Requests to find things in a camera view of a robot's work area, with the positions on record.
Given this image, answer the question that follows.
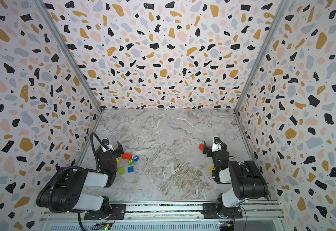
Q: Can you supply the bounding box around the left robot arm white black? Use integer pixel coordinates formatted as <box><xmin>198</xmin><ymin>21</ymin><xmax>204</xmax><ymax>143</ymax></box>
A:
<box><xmin>36</xmin><ymin>139</ymin><xmax>124</xmax><ymax>220</ymax></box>

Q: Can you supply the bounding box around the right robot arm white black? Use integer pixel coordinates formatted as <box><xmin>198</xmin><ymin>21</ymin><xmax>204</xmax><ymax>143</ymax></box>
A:
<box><xmin>199</xmin><ymin>137</ymin><xmax>268</xmax><ymax>219</ymax></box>

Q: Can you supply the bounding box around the lime green cylinder block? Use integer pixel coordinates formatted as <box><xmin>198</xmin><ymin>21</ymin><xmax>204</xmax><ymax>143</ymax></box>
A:
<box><xmin>118</xmin><ymin>168</ymin><xmax>125</xmax><ymax>175</ymax></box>

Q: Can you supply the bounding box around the green letter cube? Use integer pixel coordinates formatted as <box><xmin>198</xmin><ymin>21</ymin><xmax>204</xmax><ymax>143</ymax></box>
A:
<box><xmin>128</xmin><ymin>159</ymin><xmax>134</xmax><ymax>166</ymax></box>

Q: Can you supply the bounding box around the left electronics board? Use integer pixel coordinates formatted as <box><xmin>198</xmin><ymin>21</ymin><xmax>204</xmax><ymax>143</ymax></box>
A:
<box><xmin>94</xmin><ymin>223</ymin><xmax>112</xmax><ymax>231</ymax></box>

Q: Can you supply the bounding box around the electronics board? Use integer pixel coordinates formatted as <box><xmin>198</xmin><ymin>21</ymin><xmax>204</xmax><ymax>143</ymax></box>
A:
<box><xmin>219</xmin><ymin>221</ymin><xmax>234</xmax><ymax>231</ymax></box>
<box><xmin>94</xmin><ymin>223</ymin><xmax>112</xmax><ymax>231</ymax></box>

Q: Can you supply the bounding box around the right electronics board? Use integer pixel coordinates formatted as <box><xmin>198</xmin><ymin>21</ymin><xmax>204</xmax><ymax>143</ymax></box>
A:
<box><xmin>219</xmin><ymin>221</ymin><xmax>234</xmax><ymax>231</ymax></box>

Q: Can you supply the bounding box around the right corner aluminium profile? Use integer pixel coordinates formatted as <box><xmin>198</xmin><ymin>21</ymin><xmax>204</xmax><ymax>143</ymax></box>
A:
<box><xmin>234</xmin><ymin>0</ymin><xmax>289</xmax><ymax>115</ymax></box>

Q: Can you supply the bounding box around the corner aluminium profile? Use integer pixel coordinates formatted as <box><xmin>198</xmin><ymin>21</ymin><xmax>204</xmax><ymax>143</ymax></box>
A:
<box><xmin>234</xmin><ymin>0</ymin><xmax>289</xmax><ymax>115</ymax></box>
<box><xmin>32</xmin><ymin>1</ymin><xmax>102</xmax><ymax>113</ymax></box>

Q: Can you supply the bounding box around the left corner aluminium profile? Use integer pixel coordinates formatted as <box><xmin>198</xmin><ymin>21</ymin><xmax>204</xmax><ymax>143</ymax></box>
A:
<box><xmin>32</xmin><ymin>1</ymin><xmax>102</xmax><ymax>113</ymax></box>

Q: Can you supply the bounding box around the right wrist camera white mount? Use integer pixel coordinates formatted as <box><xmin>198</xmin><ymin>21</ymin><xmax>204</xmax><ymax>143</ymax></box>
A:
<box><xmin>212</xmin><ymin>137</ymin><xmax>222</xmax><ymax>152</ymax></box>

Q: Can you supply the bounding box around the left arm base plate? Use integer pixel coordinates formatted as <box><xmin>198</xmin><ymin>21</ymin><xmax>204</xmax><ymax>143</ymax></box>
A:
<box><xmin>84</xmin><ymin>204</ymin><xmax>127</xmax><ymax>221</ymax></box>

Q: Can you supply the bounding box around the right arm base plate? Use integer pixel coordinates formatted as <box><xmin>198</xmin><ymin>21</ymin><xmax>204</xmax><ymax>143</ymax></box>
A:
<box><xmin>201</xmin><ymin>203</ymin><xmax>243</xmax><ymax>219</ymax></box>

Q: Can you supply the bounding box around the black corrugated cable conduit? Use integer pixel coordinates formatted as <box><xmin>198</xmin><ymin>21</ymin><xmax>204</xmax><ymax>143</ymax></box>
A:
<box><xmin>47</xmin><ymin>132</ymin><xmax>111</xmax><ymax>213</ymax></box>

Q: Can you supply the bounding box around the aluminium mounting rail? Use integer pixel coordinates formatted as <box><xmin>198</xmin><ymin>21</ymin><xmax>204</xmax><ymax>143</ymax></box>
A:
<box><xmin>39</xmin><ymin>200</ymin><xmax>288</xmax><ymax>231</ymax></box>

